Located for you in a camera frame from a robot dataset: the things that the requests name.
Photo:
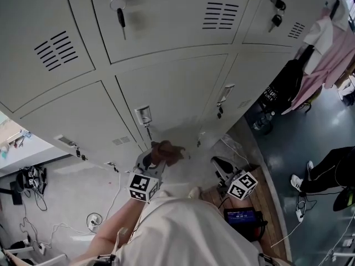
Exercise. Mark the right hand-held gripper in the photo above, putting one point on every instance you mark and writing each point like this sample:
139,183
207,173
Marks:
242,186

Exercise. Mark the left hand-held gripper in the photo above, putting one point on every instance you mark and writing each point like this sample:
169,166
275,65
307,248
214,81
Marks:
141,186

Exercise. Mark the brown wiping cloth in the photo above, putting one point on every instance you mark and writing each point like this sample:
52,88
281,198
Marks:
166,151

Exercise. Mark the grey metal locker door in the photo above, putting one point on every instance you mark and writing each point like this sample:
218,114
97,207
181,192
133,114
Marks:
172,93

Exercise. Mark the grey metal locker cabinet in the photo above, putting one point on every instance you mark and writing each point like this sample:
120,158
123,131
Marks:
83,98

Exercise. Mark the person's left forearm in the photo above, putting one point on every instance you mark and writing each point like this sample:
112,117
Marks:
116,217

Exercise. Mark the person's right forearm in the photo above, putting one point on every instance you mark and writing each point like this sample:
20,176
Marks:
236,203

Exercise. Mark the person's beige shoe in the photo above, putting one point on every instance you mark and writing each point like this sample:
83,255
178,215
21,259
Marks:
194,193

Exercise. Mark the black device with blue screen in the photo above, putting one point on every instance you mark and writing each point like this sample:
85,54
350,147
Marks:
240,216

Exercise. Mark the white power strip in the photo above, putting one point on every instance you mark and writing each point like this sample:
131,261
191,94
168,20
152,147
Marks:
94,220
41,248

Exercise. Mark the clear plastic water bottle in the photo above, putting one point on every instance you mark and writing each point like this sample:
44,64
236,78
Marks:
262,122

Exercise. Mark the person's white shirt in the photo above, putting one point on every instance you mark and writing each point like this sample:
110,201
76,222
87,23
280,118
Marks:
188,231

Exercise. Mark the white charger adapter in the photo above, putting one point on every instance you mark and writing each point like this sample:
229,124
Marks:
300,213

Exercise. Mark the black printed tote bag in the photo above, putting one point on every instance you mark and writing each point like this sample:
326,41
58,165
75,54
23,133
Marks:
280,87

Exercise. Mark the pile of black equipment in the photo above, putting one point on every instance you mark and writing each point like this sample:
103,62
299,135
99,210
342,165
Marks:
32,179

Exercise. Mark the white window ledge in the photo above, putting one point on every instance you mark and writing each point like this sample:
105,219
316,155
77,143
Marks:
33,159

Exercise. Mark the neon yellow bag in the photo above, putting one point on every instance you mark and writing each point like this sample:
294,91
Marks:
312,100

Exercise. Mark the white desk with wooden edge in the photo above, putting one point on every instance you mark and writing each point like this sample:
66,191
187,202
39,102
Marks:
55,259

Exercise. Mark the black desk leg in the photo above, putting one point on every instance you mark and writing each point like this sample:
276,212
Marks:
16,197

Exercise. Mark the pink garment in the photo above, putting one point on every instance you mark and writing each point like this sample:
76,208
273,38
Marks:
332,60

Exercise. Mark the white garment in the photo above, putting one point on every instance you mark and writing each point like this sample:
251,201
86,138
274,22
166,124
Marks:
319,35

